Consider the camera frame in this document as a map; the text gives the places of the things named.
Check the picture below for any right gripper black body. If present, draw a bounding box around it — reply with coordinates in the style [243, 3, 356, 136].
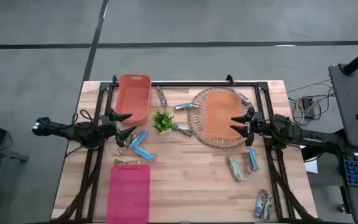
[248, 111, 273, 138]

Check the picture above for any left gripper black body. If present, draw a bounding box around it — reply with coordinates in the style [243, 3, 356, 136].
[95, 113, 119, 147]

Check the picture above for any silver blue granola bar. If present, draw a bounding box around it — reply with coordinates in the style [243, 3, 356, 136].
[233, 89, 251, 106]
[174, 102, 201, 111]
[262, 191, 273, 221]
[253, 189, 265, 220]
[172, 124, 194, 138]

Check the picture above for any orange plastic bin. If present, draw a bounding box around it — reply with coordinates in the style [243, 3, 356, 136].
[114, 73, 152, 127]

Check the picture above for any green silver granola bar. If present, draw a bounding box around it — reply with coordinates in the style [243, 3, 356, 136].
[227, 156, 245, 182]

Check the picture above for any dark blue granola bar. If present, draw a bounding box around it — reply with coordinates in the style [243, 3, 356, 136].
[155, 85, 168, 106]

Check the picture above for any small green potted plant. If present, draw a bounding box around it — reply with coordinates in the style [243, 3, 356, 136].
[151, 109, 175, 135]

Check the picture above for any round wicker basket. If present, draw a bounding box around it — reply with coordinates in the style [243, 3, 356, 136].
[186, 86, 256, 149]

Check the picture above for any black power adapter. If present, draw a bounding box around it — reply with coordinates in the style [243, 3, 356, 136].
[301, 96, 315, 119]

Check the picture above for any pink plastic bin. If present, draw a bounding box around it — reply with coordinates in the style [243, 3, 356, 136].
[106, 164, 151, 224]

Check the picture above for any white paper sheet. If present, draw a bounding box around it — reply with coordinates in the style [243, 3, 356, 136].
[303, 158, 319, 174]

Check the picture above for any dark grey desk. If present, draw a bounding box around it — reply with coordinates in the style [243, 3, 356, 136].
[328, 63, 358, 224]

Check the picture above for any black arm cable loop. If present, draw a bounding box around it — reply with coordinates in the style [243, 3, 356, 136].
[72, 108, 95, 125]

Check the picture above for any black cable bundle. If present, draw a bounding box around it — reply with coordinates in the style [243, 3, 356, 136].
[287, 79, 335, 127]

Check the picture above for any black aluminium table frame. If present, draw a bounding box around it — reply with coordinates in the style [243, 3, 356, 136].
[53, 74, 318, 224]

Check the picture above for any yellow cable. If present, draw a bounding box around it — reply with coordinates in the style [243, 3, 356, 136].
[295, 82, 334, 113]

